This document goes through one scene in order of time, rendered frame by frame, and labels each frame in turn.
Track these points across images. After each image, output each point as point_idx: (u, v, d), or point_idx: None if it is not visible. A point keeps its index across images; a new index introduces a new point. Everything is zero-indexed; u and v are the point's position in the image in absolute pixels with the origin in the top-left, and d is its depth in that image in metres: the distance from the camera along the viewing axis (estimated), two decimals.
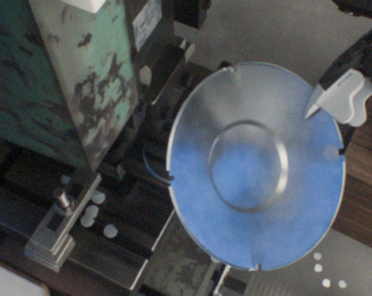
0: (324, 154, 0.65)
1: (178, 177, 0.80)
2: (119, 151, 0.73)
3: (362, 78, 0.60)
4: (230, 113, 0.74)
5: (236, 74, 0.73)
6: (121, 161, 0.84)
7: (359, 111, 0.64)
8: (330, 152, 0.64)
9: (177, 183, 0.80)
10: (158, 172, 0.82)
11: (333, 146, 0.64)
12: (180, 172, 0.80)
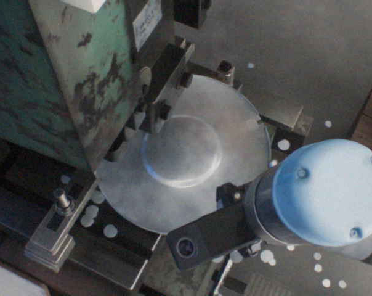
0: (247, 126, 0.86)
1: (107, 176, 0.82)
2: (119, 151, 0.73)
3: None
4: None
5: None
6: None
7: None
8: (251, 124, 0.86)
9: (106, 182, 0.82)
10: None
11: (252, 119, 0.86)
12: (108, 171, 0.83)
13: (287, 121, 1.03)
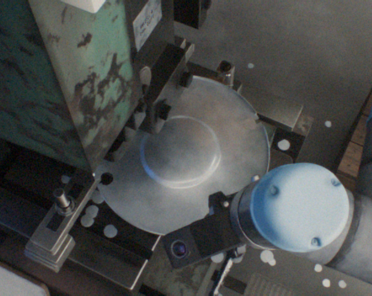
0: None
1: (249, 123, 0.86)
2: (119, 151, 0.73)
3: None
4: (208, 189, 0.81)
5: None
6: None
7: None
8: None
9: (250, 118, 0.87)
10: None
11: None
12: (249, 127, 0.86)
13: (287, 121, 1.03)
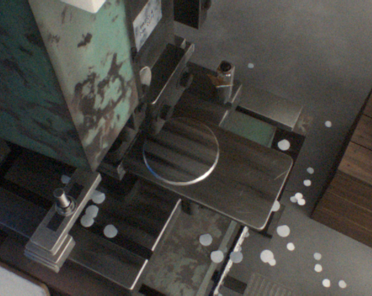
0: None
1: None
2: (119, 151, 0.73)
3: None
4: None
5: None
6: (121, 161, 0.84)
7: None
8: None
9: None
10: (158, 172, 0.82)
11: None
12: None
13: (287, 121, 1.03)
